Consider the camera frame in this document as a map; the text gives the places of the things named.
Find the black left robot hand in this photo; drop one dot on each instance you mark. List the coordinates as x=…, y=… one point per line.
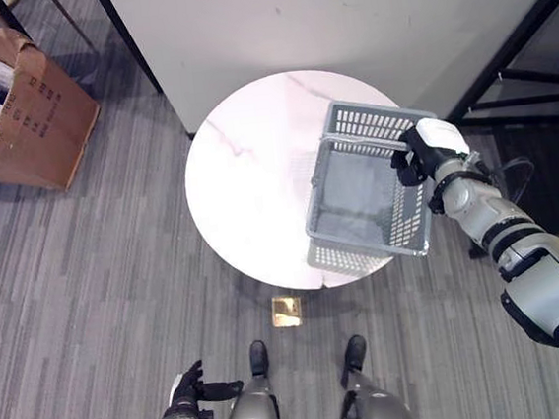
x=193, y=383

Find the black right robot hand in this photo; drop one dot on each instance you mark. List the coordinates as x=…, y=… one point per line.
x=427, y=148

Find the grey plastic slotted basket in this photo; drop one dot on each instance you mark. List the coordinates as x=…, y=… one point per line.
x=367, y=196

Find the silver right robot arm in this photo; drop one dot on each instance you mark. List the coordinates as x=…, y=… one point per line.
x=526, y=255

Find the silver left robot leg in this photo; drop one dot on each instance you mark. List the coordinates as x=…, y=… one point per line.
x=254, y=410

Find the brass floor socket plate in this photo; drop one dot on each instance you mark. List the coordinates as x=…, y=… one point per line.
x=287, y=311

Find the white partition panel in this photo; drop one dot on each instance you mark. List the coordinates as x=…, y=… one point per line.
x=341, y=30

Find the round white marble table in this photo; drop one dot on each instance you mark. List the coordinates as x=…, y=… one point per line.
x=257, y=182

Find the brown cardboard box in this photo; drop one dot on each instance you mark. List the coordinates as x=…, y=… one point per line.
x=39, y=128

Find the thin dark chair leg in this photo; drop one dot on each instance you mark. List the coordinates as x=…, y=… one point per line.
x=73, y=23

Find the black metal frame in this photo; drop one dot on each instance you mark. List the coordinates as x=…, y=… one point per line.
x=519, y=77

